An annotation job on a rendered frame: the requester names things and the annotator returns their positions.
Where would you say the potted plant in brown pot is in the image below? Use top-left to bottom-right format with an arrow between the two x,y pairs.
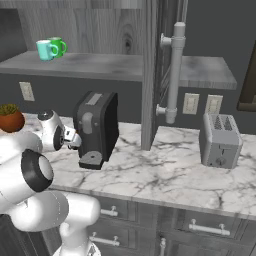
0,103 -> 26,134

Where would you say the green mug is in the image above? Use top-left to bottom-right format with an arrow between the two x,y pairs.
49,36 -> 68,59

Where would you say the short white drawer handle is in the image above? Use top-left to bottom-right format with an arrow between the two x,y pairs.
99,205 -> 120,218

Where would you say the white cabinet door handle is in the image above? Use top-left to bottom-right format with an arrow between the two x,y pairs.
155,21 -> 187,125

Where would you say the small grey drawer front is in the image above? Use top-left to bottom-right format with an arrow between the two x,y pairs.
94,195 -> 138,223

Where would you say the wide grey drawer front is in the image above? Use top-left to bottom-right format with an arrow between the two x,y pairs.
172,209 -> 249,247

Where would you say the grey toaster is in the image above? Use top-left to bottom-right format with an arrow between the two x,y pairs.
198,112 -> 244,170

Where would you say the grey wooden wall cabinet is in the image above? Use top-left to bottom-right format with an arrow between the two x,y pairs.
0,0 -> 238,91

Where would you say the grey wooden cabinet door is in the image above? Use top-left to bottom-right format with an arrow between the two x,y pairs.
140,0 -> 189,152

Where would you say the dark brown frame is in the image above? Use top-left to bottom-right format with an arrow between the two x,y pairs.
236,39 -> 256,113

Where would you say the grey base cupboard door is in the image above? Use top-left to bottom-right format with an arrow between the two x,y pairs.
158,231 -> 256,256

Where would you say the long white drawer handle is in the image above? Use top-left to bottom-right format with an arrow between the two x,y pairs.
188,218 -> 232,237
88,231 -> 121,248

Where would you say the black coffee machine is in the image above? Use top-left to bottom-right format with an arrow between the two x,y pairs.
72,90 -> 120,171

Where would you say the teal mug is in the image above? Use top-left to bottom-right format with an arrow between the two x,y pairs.
35,39 -> 60,62

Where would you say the white wall outlet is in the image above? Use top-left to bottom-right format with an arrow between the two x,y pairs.
204,94 -> 224,116
18,81 -> 36,102
182,92 -> 201,116

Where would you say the large grey drawer front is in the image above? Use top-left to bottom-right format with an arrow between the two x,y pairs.
88,218 -> 160,256

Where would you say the white upright cupboard handle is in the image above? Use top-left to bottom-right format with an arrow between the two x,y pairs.
158,236 -> 167,256

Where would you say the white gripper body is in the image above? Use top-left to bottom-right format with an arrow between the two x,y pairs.
67,130 -> 83,151

